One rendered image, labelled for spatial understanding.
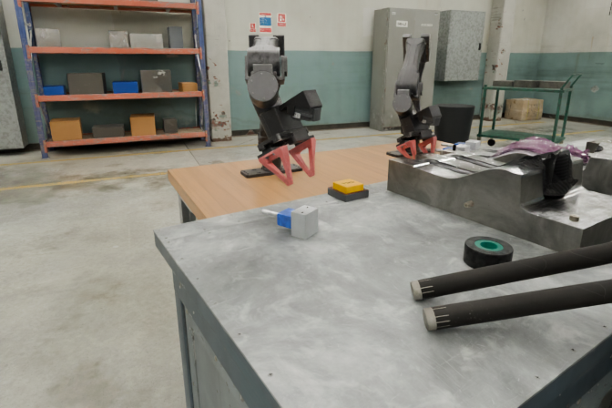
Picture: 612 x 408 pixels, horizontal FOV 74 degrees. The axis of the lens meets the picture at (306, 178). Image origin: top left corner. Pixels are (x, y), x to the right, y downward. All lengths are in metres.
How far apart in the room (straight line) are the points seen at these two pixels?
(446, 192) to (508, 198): 0.16
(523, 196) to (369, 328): 0.48
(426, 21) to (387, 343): 6.98
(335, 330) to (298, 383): 0.11
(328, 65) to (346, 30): 0.63
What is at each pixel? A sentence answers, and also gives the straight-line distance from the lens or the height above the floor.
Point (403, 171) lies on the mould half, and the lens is 1.12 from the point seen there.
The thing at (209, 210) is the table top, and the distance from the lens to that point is 1.03.
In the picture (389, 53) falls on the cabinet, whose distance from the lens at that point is 6.97.
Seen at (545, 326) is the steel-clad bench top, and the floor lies 0.80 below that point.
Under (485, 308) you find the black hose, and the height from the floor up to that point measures 0.84.
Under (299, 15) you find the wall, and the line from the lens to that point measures 6.82.
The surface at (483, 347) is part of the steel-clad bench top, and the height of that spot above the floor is 0.80.
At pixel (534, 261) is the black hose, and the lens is 0.70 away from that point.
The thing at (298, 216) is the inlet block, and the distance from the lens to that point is 0.83.
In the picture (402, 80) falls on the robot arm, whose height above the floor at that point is 1.09.
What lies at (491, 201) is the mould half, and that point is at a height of 0.86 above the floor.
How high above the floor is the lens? 1.15
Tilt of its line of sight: 16 degrees down
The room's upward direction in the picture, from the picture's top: straight up
